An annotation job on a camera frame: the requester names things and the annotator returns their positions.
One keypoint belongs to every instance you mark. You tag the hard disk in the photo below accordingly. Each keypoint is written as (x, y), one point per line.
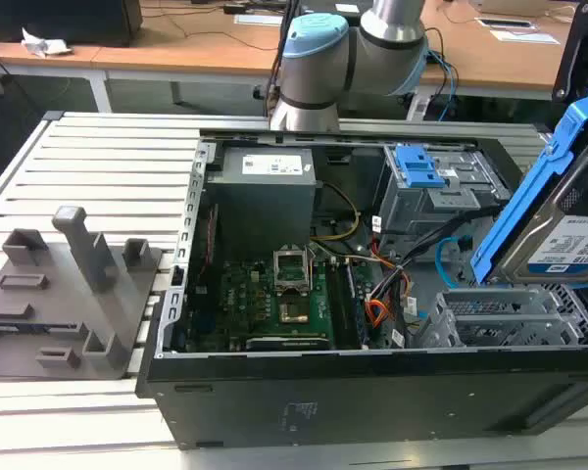
(566, 237)

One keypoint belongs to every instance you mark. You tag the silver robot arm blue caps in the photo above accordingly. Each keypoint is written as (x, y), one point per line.
(313, 73)

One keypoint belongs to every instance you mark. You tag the metal disk bay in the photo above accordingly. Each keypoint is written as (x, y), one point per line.
(490, 323)

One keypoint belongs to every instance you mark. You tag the black RAM slot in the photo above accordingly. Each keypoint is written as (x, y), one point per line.
(340, 308)

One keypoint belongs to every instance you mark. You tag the white paper sheet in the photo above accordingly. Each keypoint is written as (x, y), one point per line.
(524, 36)
(257, 19)

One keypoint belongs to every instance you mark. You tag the blue plastic bay latch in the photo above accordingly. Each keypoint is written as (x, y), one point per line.
(419, 169)

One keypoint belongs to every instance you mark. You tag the grey metal drive cage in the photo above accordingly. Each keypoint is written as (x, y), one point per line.
(421, 210)

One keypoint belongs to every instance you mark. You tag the grey power supply unit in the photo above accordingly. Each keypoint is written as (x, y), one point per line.
(259, 205)

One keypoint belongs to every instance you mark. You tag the CPU socket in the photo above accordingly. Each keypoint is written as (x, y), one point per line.
(294, 313)

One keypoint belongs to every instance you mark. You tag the wooden desk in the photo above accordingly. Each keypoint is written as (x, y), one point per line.
(176, 46)

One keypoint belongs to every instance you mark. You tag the green motherboard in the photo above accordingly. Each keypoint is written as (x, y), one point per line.
(245, 298)

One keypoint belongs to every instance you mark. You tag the black PC case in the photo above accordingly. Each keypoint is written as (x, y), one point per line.
(323, 401)

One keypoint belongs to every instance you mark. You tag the black box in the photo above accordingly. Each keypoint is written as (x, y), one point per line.
(59, 22)

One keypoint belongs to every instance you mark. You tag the crumpled white paper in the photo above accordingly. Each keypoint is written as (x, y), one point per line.
(46, 45)

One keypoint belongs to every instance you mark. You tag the grey parts rack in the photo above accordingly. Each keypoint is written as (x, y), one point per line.
(54, 333)

